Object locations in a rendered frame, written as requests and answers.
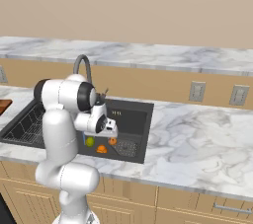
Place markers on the green pear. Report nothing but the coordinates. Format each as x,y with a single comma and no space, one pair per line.
89,141

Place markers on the orange tangerine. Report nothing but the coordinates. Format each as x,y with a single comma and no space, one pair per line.
101,149

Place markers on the light wood sink front panel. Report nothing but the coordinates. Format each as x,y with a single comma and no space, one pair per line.
131,190

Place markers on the grey wall outlet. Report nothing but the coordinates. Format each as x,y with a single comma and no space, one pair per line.
239,95
197,91
2,74

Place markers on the light wood cabinet door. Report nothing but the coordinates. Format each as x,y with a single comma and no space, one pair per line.
29,203
122,213

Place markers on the dark grey sink basin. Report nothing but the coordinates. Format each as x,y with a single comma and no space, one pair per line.
131,119

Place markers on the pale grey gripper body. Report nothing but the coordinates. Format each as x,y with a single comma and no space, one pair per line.
108,133

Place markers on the light wood drawer front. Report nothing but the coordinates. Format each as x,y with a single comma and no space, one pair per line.
197,206

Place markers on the orange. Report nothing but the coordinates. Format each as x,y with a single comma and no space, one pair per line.
112,141

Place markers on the grey curved sink faucet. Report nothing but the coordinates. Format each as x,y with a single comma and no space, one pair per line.
86,64

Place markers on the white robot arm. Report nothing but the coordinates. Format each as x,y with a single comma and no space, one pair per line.
61,126

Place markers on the brown wooden cutting board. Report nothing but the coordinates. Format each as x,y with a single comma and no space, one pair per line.
3,104

